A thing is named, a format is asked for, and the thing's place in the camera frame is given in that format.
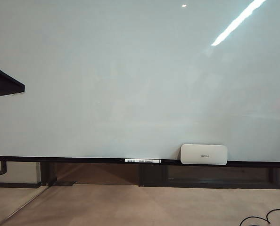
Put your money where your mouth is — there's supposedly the large glass whiteboard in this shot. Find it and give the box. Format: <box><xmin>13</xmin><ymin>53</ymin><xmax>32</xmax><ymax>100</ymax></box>
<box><xmin>0</xmin><ymin>0</ymin><xmax>280</xmax><ymax>163</ymax></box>

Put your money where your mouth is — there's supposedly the white marker pen barcode label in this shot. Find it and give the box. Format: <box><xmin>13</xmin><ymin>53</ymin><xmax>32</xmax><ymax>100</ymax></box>
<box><xmin>124</xmin><ymin>159</ymin><xmax>161</xmax><ymax>164</ymax></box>

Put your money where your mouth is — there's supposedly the white rectangular whiteboard eraser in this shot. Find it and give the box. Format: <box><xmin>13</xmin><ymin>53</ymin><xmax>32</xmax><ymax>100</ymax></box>
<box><xmin>180</xmin><ymin>144</ymin><xmax>228</xmax><ymax>165</ymax></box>

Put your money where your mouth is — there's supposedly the black whiteboard pen tray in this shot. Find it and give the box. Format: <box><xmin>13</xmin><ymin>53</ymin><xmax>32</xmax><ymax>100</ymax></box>
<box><xmin>0</xmin><ymin>154</ymin><xmax>280</xmax><ymax>169</ymax></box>

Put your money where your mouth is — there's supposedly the black stand foot plate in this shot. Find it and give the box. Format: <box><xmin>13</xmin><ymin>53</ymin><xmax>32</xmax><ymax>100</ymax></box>
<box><xmin>49</xmin><ymin>180</ymin><xmax>77</xmax><ymax>187</ymax></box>

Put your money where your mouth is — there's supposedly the black baseboard strip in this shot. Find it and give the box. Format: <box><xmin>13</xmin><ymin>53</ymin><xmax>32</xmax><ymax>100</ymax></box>
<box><xmin>0</xmin><ymin>182</ymin><xmax>41</xmax><ymax>189</ymax></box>

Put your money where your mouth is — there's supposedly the metal floor rail strip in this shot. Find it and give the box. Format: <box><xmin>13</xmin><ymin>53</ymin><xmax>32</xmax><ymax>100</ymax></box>
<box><xmin>2</xmin><ymin>186</ymin><xmax>49</xmax><ymax>225</ymax></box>

